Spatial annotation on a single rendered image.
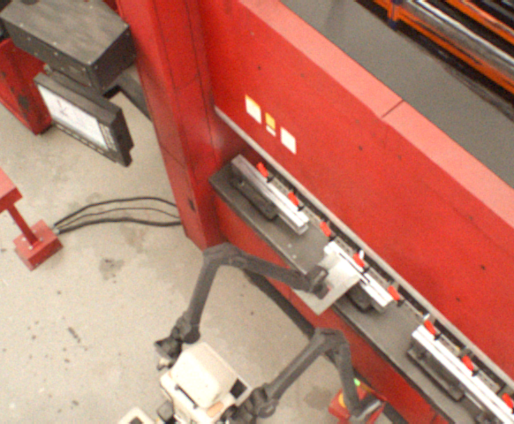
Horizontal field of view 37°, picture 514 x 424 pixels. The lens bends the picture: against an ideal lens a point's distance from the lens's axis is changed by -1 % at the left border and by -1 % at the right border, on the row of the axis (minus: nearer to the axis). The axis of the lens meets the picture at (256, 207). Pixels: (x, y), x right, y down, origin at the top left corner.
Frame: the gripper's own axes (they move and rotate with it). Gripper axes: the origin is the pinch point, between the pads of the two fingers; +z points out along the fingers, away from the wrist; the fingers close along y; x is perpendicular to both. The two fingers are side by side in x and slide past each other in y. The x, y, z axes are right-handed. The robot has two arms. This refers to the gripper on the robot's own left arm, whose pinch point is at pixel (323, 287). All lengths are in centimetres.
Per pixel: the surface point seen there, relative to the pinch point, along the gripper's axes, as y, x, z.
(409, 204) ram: -25, -59, -72
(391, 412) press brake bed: -48, 44, 87
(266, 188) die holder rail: 58, -12, 12
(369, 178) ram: -7, -56, -68
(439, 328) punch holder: -52, -25, -16
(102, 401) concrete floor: 63, 143, 32
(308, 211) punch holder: 23.7, -22.7, -13.0
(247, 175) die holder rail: 70, -11, 11
